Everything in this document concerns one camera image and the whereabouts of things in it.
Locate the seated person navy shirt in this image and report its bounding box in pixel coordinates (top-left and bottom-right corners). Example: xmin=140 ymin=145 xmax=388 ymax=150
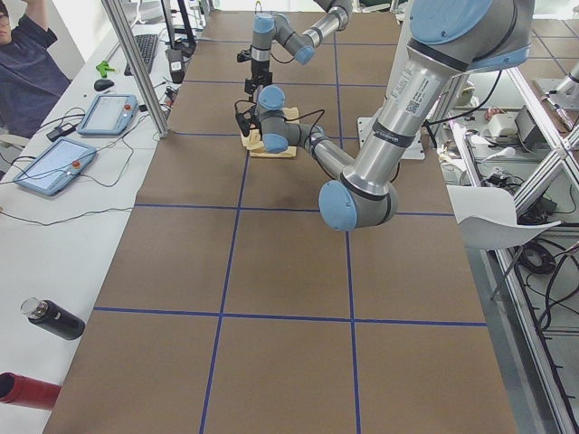
xmin=1 ymin=1 xmax=71 ymax=138

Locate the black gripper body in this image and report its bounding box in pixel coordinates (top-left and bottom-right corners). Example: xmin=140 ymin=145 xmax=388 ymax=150
xmin=249 ymin=59 xmax=272 ymax=90

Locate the cream long-sleeve printed shirt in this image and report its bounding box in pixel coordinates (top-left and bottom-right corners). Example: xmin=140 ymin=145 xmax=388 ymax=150
xmin=240 ymin=129 xmax=297 ymax=158

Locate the green plastic tool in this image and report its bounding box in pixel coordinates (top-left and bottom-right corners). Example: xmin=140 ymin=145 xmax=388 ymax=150
xmin=96 ymin=61 xmax=116 ymax=79

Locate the red cylinder bottle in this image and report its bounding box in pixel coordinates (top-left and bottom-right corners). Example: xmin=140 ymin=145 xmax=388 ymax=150
xmin=1 ymin=373 xmax=61 ymax=410

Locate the black computer mouse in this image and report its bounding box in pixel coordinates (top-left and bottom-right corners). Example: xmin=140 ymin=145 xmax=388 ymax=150
xmin=93 ymin=78 xmax=115 ymax=91

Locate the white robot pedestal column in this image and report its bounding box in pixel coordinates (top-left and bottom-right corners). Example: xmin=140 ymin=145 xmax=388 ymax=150
xmin=356 ymin=0 xmax=426 ymax=161

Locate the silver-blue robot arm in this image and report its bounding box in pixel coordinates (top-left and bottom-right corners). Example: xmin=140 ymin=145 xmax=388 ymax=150
xmin=237 ymin=0 xmax=353 ymax=100
xmin=255 ymin=1 xmax=535 ymax=231

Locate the blue teach pendant near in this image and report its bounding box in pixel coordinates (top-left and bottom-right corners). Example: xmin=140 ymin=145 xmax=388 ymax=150
xmin=14 ymin=137 xmax=97 ymax=196

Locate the blue teach pendant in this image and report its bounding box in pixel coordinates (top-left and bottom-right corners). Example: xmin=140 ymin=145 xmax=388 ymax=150
xmin=14 ymin=137 xmax=97 ymax=196
xmin=76 ymin=94 xmax=138 ymax=137

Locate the aluminium frame post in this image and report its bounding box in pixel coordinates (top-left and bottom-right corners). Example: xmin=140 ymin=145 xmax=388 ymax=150
xmin=101 ymin=0 xmax=168 ymax=138

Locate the black water bottle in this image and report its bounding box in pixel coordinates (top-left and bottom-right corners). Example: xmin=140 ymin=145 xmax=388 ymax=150
xmin=21 ymin=297 xmax=86 ymax=341

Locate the blue teach pendant far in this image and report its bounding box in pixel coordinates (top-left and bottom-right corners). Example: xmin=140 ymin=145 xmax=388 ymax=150
xmin=76 ymin=94 xmax=138 ymax=137

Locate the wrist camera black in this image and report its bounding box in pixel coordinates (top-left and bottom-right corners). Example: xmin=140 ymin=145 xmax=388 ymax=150
xmin=233 ymin=100 xmax=260 ymax=137
xmin=236 ymin=50 xmax=252 ymax=63

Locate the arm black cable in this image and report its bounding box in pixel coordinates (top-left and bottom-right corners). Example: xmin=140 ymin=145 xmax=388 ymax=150
xmin=233 ymin=99 xmax=327 ymax=150
xmin=252 ymin=0 xmax=299 ymax=64

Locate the black keyboard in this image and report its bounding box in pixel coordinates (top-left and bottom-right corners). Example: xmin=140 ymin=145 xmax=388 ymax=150
xmin=134 ymin=33 xmax=159 ymax=74

